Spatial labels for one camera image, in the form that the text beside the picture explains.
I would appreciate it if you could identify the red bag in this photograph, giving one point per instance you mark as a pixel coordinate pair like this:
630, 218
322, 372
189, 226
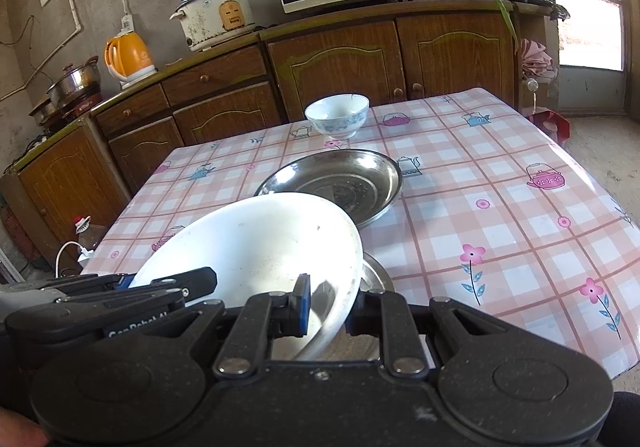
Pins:
550, 124

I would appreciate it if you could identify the steel cooking pot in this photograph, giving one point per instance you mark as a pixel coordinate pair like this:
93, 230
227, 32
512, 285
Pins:
72, 82

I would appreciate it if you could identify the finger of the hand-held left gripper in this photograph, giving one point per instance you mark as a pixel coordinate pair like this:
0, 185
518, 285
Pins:
195, 282
150, 301

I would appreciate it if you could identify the green scallion leaf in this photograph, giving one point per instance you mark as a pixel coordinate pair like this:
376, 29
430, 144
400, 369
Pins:
505, 12

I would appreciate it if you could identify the white rice cooker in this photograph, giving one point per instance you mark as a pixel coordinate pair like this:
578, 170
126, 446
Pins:
210, 17

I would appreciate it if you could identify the pink hanging cloth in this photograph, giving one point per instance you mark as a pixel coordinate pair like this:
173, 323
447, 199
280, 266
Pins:
537, 59

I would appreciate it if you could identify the large scratched steel plate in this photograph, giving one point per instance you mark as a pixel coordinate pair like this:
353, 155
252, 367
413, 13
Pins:
340, 177

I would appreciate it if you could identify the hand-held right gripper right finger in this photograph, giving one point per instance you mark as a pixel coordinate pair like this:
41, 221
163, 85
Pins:
375, 312

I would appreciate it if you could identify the steel bowl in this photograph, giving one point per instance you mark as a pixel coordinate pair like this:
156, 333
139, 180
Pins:
375, 279

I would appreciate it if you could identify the red stove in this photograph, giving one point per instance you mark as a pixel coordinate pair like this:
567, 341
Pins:
82, 106

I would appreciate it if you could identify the plain white bowl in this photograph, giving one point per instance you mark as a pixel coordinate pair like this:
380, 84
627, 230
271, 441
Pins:
250, 247

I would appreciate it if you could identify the wooden kitchen cabinet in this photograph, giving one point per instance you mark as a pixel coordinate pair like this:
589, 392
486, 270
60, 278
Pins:
340, 62

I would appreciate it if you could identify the small steel pot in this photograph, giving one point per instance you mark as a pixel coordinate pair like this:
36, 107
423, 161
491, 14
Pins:
42, 112

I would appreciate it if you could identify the pink checked tablecloth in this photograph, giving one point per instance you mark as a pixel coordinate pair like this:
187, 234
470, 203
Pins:
500, 227

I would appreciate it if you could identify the orange electric kettle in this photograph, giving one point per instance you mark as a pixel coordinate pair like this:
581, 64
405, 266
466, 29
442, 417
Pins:
127, 57

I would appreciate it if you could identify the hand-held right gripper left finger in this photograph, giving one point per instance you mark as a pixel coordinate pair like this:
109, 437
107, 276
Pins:
301, 302

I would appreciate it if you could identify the cooking oil bottle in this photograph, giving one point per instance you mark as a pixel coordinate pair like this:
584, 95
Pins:
90, 234

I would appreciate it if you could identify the person's left hand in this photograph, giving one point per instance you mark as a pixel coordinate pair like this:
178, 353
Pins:
20, 429

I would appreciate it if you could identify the blue patterned white bowl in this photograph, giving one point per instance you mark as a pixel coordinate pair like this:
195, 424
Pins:
335, 114

